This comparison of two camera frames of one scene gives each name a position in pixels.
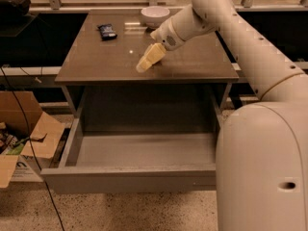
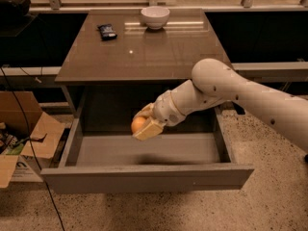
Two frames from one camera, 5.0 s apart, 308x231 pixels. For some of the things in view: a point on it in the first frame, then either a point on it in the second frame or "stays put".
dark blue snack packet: (107, 33) stays put
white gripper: (166, 37) to (165, 108)
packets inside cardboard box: (9, 143) stays put
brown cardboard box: (28, 138) stays put
